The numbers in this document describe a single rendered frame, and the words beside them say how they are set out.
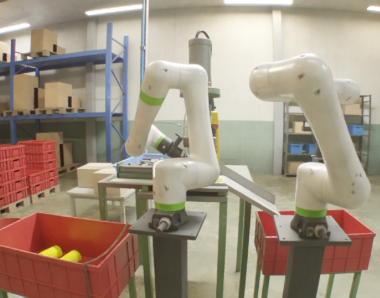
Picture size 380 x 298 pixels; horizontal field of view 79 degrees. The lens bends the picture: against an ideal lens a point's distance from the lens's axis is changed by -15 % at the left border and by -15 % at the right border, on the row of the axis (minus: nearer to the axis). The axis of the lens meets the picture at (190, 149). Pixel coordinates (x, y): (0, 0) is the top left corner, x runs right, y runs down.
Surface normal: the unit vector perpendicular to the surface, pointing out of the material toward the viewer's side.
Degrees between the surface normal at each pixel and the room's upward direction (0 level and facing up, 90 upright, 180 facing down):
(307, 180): 88
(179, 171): 88
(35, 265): 90
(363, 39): 90
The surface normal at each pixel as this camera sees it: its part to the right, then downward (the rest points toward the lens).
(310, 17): -0.13, 0.11
